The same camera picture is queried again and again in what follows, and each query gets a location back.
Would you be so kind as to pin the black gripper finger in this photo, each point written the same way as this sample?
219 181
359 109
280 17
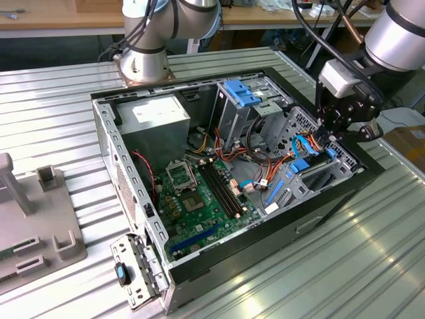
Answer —
362 131
327 123

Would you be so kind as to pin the hard disk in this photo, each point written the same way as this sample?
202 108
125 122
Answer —
300 165

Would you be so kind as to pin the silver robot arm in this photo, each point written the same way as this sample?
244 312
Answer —
142 66

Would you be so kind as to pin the grey metal disk bay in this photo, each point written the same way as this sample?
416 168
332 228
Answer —
292 191

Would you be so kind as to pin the white flat board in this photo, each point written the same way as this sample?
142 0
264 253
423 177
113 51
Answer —
405 114

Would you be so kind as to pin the yellow brown cardboard box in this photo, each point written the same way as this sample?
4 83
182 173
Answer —
408 146

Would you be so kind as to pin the black tripod pole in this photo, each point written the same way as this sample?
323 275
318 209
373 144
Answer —
316 53

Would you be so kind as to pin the blue plastic drive latch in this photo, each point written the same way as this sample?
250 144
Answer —
239 93

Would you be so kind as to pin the grey optical drive cage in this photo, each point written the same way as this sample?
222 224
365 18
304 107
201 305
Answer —
232 126

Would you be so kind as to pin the small white box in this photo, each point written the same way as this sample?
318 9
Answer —
322 12

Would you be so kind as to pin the black RAM slot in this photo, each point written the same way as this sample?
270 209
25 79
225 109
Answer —
221 189
229 187
225 188
217 191

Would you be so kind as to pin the black open PC case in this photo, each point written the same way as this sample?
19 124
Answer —
272 246

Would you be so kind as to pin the green motherboard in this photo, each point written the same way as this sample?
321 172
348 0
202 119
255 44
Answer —
206 219

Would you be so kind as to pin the brown square mounting plate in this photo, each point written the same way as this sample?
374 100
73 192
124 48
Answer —
172 76

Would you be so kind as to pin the grey power supply unit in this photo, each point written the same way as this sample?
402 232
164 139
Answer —
152 133

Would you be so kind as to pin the blue expansion slot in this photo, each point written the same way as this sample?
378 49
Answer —
194 237

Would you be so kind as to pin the black latch with blue button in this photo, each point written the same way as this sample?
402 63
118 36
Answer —
121 274

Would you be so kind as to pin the long wooden desk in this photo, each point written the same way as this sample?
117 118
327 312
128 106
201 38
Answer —
66 18

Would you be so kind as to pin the grey parts rack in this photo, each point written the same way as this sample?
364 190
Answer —
43 212

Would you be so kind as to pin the green RAM stick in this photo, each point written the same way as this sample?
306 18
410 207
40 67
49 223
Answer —
6 254

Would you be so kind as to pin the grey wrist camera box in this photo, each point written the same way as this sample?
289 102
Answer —
338 78

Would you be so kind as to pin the hinged metal slot bracket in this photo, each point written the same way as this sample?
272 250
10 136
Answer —
121 246

